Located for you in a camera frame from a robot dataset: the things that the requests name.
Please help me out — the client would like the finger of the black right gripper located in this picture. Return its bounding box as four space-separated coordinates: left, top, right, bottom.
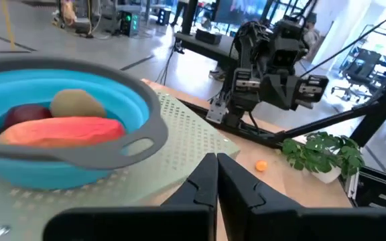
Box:
265 75 286 110
281 76 300 112

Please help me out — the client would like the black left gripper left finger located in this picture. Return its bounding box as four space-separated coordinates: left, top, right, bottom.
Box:
42 152 219 241

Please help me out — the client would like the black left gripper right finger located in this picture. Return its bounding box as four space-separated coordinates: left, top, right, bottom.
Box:
216 152 386 241

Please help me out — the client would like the blue collapsible colander grey rim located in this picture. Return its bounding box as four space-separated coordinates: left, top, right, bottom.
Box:
0 55 170 191

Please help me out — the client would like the red-orange toy mango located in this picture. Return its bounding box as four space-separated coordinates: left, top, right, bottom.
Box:
0 116 127 150

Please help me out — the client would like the brown-green toy kiwi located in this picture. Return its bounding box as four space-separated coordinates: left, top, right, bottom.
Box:
49 88 107 118

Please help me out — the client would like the dark red toy plum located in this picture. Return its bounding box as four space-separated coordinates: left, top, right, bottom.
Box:
0 103 53 135

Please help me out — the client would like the black bench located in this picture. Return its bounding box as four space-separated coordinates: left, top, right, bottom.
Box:
174 31 241 70

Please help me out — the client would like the small orange toy pear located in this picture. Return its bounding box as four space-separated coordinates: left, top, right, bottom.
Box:
255 159 269 173

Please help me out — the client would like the person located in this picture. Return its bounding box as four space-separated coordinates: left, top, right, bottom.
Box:
171 0 190 27
302 13 320 51

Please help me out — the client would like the black box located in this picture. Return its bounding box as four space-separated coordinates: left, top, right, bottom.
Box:
195 28 223 45

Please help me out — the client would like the artificial green potted plant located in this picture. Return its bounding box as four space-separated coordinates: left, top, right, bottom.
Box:
281 131 366 185

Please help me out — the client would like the large dark display screen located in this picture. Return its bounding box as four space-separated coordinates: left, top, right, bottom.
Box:
212 0 271 26

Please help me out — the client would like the black office chair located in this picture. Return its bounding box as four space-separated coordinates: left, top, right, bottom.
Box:
332 48 386 103

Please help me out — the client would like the pale green perforated metal shelf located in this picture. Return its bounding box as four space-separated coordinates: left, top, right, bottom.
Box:
0 90 241 241

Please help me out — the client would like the computer tower with green light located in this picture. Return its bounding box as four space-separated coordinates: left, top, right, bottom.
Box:
119 9 140 37

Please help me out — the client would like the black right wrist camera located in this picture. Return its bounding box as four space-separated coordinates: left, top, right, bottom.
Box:
271 19 310 73

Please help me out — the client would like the silver aluminium bracket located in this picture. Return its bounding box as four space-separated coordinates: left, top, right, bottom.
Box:
206 98 229 124

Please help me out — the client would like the black aluminium table frame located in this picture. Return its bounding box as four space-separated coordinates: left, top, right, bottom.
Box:
179 62 386 208

